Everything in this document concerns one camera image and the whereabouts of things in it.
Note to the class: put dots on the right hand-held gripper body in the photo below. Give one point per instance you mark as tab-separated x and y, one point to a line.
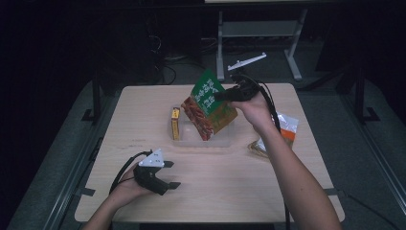
245	91

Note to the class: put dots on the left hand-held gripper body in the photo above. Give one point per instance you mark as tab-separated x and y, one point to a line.
148	177

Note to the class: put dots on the green braised meat food packet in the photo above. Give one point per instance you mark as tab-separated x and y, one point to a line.
207	96

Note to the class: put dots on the clear plastic container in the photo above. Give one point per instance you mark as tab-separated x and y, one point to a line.
191	138

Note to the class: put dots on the small yellow box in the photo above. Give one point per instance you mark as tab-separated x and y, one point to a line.
175	124

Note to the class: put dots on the orange clear snack packet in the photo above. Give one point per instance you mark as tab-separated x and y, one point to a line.
288	126

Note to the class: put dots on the person's right hand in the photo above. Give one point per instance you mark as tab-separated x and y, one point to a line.
257	111

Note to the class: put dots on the person's left hand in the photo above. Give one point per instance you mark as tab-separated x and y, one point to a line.
127	188

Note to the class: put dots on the grey tape strip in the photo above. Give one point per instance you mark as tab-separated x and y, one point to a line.
333	192
86	192

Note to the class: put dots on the black metal stand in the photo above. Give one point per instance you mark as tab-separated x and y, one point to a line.
360	102
95	102

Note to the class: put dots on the grey metal stand frame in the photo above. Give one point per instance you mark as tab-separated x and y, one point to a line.
255	28

